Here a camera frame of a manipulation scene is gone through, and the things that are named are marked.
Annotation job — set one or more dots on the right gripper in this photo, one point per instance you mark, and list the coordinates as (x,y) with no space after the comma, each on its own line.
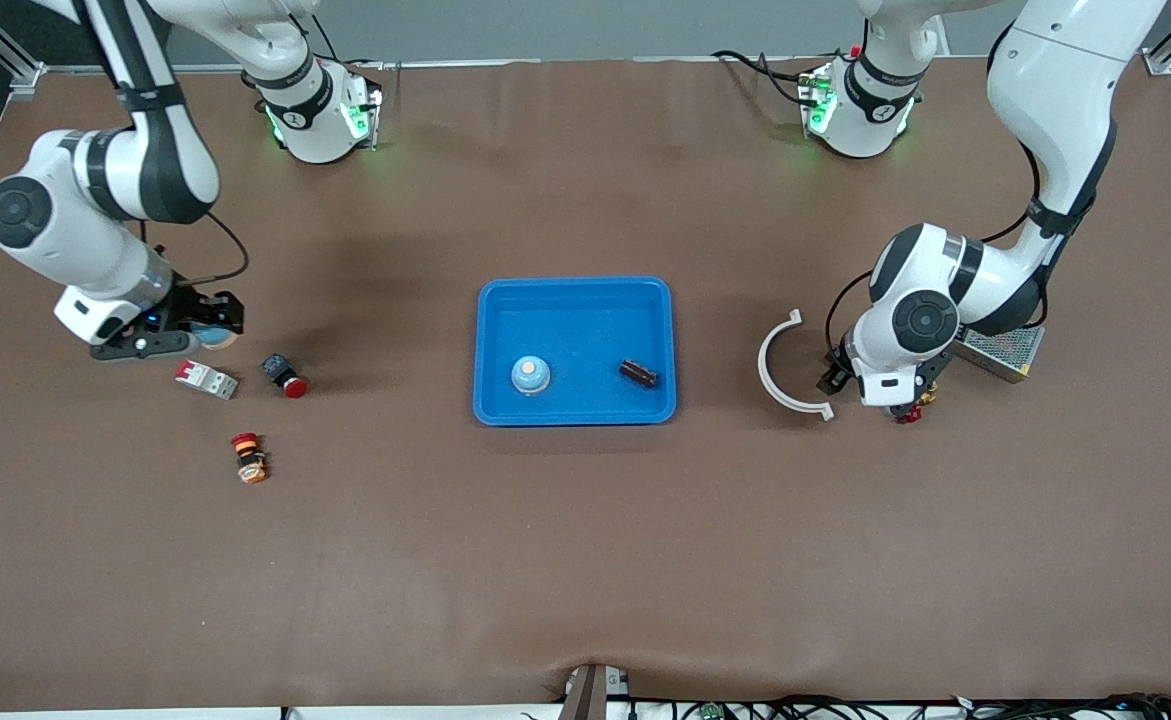
(188,306)

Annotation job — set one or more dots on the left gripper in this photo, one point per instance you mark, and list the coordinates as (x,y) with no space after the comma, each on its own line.
(841,365)

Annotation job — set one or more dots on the blue service bell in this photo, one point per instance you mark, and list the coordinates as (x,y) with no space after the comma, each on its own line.
(530,375)
(215,338)

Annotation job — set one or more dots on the dark brown cylindrical capacitor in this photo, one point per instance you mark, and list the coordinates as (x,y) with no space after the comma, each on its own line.
(638,374)

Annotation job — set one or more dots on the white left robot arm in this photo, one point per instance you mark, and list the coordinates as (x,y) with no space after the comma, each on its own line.
(1055,90)

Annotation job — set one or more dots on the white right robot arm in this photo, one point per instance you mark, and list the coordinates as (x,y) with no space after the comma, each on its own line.
(65,215)

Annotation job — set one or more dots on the white red circuit breaker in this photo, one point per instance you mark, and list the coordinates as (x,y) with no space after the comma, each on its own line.
(207,380)

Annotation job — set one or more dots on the red orange emergency stop button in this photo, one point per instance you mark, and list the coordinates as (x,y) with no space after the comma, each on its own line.
(249,460)

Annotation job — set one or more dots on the metal mesh power supply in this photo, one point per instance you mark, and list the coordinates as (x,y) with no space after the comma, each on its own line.
(1005,348)

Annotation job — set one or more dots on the blue plastic tray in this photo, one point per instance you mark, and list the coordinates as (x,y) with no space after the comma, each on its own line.
(585,400)

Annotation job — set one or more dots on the grey table edge clamp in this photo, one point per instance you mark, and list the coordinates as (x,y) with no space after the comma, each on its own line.
(593,695)

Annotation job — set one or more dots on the white curved plastic bracket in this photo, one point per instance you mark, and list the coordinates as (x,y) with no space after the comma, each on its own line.
(765,375)

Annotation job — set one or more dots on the red push button switch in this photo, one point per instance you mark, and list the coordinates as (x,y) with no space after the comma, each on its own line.
(290,383)

